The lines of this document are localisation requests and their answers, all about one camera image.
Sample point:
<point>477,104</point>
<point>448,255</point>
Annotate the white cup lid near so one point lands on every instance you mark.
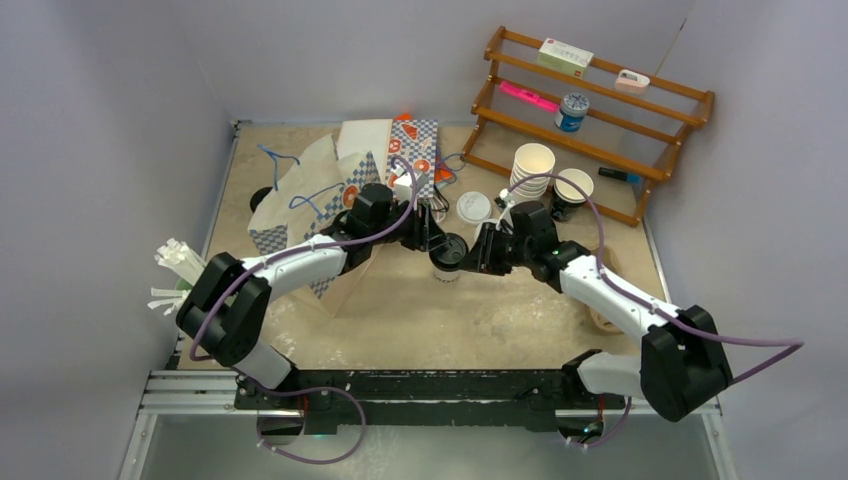
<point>482,225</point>

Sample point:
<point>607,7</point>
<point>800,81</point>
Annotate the stack of flat paper bags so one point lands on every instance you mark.
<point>365,147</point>

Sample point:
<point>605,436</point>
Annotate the checkered paper bag blue handles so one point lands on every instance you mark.
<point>309,195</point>

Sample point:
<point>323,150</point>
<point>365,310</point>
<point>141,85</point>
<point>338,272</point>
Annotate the single white paper cup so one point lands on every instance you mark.
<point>445,275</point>

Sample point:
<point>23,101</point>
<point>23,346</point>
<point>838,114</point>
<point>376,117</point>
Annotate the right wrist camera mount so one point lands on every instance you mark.
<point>505,202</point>

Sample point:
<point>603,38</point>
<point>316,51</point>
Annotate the dark paper cup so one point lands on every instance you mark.
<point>568,196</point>

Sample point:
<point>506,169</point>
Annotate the white green box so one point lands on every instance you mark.
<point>564,58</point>

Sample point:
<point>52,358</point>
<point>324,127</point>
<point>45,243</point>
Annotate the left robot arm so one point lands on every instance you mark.
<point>225,309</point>

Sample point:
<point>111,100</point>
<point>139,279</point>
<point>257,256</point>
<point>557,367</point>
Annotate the black blue marker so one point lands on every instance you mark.
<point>619,175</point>

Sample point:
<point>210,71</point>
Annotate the stack of black lids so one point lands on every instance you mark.
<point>258,196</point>

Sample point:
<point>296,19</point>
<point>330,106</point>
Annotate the stack of white paper cups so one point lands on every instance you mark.
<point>531,159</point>

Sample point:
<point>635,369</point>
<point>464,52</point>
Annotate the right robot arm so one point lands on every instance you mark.
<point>680,365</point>

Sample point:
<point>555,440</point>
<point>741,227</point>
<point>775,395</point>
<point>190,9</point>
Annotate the white cup lid far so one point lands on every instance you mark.
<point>473,207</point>

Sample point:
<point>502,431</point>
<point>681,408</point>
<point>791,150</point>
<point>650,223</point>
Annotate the wrapped white straws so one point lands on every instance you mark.
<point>181,260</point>

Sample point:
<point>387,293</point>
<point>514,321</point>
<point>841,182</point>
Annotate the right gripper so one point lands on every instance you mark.
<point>482,256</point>

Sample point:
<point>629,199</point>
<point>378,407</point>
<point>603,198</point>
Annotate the wooden shelf rack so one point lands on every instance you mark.
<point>599,136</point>

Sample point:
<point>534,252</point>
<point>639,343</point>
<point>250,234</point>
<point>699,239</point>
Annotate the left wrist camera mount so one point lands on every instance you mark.
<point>403,187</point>

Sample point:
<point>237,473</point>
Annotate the black aluminium base frame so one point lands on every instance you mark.
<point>538,400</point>

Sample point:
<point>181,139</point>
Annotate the white cup lid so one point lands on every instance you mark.
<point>473,207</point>
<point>482,225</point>

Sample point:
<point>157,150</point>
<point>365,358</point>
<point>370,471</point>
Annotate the pink highlighter pen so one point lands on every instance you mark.
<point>528,97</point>

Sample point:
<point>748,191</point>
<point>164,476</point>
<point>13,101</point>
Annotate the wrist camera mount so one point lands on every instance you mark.
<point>505,202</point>
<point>403,187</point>

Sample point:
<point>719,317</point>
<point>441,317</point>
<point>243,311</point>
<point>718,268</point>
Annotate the stack of pulp carriers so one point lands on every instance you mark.
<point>611,262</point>

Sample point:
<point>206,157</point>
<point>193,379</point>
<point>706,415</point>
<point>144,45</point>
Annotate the white pink small device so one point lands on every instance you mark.
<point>632,82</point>

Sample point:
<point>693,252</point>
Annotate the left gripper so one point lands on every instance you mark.
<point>424,233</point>

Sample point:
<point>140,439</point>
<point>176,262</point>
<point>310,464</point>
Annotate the blue white jar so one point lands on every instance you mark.
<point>572,110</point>

